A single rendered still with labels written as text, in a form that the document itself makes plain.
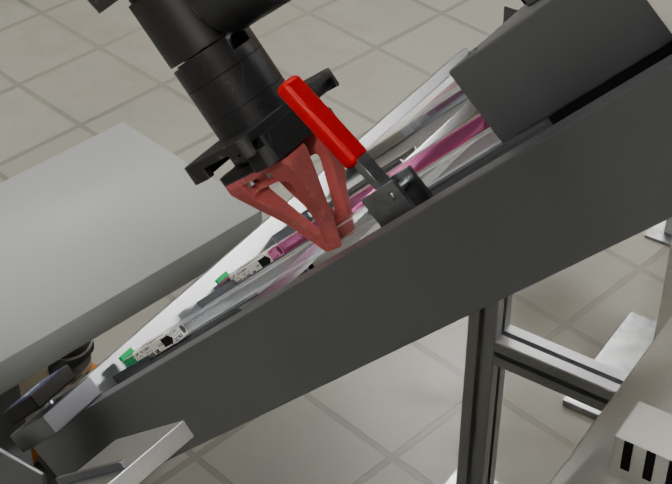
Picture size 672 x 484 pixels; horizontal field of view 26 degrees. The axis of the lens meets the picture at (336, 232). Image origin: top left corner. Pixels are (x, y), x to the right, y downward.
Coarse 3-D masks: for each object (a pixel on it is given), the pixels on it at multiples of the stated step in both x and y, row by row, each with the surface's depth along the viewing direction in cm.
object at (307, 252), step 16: (464, 144) 85; (480, 144) 84; (496, 144) 83; (448, 160) 86; (464, 160) 85; (432, 176) 87; (448, 176) 87; (336, 224) 95; (352, 224) 93; (368, 224) 93; (288, 256) 99; (304, 256) 98; (272, 272) 100; (288, 272) 100; (240, 288) 103; (256, 288) 102; (208, 304) 108; (224, 304) 105; (192, 320) 109; (208, 320) 108; (176, 336) 111
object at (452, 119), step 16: (448, 112) 129; (464, 112) 124; (432, 128) 126; (448, 128) 122; (400, 144) 134; (416, 144) 123; (384, 160) 131; (400, 160) 118; (352, 176) 139; (352, 192) 123; (256, 272) 118; (304, 272) 117; (224, 288) 121; (272, 288) 106; (240, 304) 106; (224, 320) 105; (192, 336) 108; (128, 368) 116; (144, 368) 114
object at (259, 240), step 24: (408, 96) 149; (384, 120) 145; (264, 240) 131; (216, 264) 127; (240, 264) 129; (312, 264) 134; (192, 288) 125; (168, 312) 123; (192, 312) 124; (144, 336) 121; (96, 384) 117
